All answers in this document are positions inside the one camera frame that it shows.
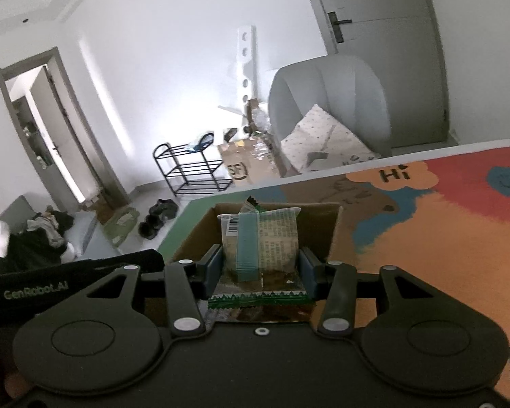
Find white perforated board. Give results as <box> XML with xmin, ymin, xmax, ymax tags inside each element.
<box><xmin>237</xmin><ymin>25</ymin><xmax>256</xmax><ymax>103</ymax></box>

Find black door handle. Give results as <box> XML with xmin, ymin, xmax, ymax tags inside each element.
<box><xmin>328</xmin><ymin>11</ymin><xmax>353</xmax><ymax>43</ymax></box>

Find pile of clothes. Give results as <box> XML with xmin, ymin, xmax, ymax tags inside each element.
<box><xmin>0</xmin><ymin>206</ymin><xmax>76</xmax><ymax>273</ymax></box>

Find white dotted pillow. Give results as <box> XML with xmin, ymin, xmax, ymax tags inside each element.
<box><xmin>280</xmin><ymin>104</ymin><xmax>382</xmax><ymax>176</ymax></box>

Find brown cardboard box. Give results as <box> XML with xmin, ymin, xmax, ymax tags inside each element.
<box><xmin>170</xmin><ymin>202</ymin><xmax>344</xmax><ymax>324</ymax></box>

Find grey door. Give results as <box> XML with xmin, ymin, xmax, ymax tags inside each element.
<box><xmin>300</xmin><ymin>0</ymin><xmax>449</xmax><ymax>147</ymax></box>

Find open white door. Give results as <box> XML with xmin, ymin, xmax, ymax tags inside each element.
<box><xmin>0</xmin><ymin>48</ymin><xmax>129</xmax><ymax>214</ymax></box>

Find clear teal-label snack packet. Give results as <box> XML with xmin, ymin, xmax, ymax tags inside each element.
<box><xmin>207</xmin><ymin>196</ymin><xmax>316</xmax><ymax>309</ymax></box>

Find clear plastic wrap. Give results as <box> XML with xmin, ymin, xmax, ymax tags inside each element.
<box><xmin>245</xmin><ymin>100</ymin><xmax>273</xmax><ymax>137</ymax></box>

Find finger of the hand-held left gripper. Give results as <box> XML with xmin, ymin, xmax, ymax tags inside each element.
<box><xmin>91</xmin><ymin>250</ymin><xmax>166</xmax><ymax>274</ymax></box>

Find black shoes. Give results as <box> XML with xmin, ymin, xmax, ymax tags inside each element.
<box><xmin>138</xmin><ymin>199</ymin><xmax>179</xmax><ymax>239</ymax></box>

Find grey armchair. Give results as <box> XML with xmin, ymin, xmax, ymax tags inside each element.
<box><xmin>268</xmin><ymin>55</ymin><xmax>392</xmax><ymax>166</ymax></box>

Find black shoe rack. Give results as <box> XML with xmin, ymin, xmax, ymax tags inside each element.
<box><xmin>153</xmin><ymin>134</ymin><xmax>233</xmax><ymax>197</ymax></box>

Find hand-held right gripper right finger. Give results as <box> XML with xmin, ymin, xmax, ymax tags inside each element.
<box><xmin>298</xmin><ymin>247</ymin><xmax>487</xmax><ymax>336</ymax></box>

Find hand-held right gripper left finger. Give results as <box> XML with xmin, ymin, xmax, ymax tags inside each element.
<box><xmin>74</xmin><ymin>244</ymin><xmax>224</xmax><ymax>338</ymax></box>

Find brown paper bag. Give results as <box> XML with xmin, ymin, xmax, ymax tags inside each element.
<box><xmin>217</xmin><ymin>136</ymin><xmax>282</xmax><ymax>186</ymax></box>

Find colourful printed table mat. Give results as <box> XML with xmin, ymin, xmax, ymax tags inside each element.
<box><xmin>153</xmin><ymin>142</ymin><xmax>510</xmax><ymax>408</ymax></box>

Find grey sofa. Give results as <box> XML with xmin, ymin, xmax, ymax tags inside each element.
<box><xmin>0</xmin><ymin>194</ymin><xmax>99</xmax><ymax>273</ymax></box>

